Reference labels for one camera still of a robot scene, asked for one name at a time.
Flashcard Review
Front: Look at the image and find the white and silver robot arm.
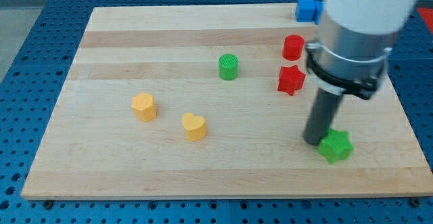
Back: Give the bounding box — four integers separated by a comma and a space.
306, 0, 416, 99

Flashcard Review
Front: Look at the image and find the red star block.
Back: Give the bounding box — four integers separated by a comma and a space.
277, 65, 306, 96

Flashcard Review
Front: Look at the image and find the green star block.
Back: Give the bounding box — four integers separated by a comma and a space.
317, 128, 353, 164

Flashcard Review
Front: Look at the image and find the yellow heart block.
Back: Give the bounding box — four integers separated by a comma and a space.
182, 112, 207, 141

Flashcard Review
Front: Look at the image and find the green cylinder block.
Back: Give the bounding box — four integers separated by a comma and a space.
219, 53, 239, 81

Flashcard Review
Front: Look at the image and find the light wooden board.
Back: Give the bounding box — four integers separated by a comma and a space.
21, 3, 432, 200

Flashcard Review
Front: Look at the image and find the yellow hexagon block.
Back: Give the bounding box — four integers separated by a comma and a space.
131, 93, 157, 122

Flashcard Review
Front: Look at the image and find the red cylinder block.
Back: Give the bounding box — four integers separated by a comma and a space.
282, 35, 304, 61

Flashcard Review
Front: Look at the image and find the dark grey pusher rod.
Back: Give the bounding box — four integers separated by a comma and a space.
302, 89, 343, 146

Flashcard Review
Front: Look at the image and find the blue cube block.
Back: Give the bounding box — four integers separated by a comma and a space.
295, 0, 316, 22

